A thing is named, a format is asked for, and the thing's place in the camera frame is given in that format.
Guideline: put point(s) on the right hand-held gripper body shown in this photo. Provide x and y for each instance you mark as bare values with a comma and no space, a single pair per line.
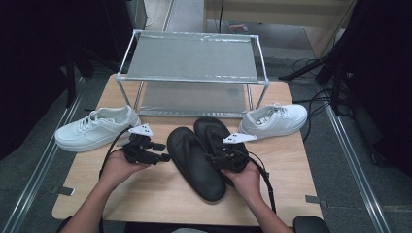
236,158

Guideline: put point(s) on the metal shoe rack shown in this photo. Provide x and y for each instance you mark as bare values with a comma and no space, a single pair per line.
194,58

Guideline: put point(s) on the metal floor rail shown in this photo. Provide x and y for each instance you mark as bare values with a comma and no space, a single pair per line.
360,178
37,176
168,16

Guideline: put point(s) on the grey cabinet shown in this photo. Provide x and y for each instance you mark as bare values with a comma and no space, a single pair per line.
137,13

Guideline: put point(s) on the white sneaker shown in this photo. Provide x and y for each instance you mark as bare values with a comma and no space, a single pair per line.
275,123
97,129

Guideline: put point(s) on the small red item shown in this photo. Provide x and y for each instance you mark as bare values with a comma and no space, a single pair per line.
239,28

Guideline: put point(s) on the dark curtain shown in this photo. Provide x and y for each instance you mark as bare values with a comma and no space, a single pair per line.
382,64
32,64

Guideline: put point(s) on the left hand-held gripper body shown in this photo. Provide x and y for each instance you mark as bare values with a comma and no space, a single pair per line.
139,152

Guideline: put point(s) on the wooden cabinet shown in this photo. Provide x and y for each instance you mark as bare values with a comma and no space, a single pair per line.
259,13

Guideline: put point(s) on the person's right hand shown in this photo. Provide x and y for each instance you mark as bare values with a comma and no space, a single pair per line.
247,184

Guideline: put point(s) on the grey tape piece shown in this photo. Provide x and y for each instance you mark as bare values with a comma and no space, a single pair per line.
63,191
315,200

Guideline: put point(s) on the person's left hand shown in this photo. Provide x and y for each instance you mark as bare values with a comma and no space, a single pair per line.
116,171

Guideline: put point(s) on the black metal stand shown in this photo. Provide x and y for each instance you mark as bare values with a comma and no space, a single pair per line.
336,87
70,81

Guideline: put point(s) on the black slipper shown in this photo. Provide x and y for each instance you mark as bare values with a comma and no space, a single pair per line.
194,168
207,129

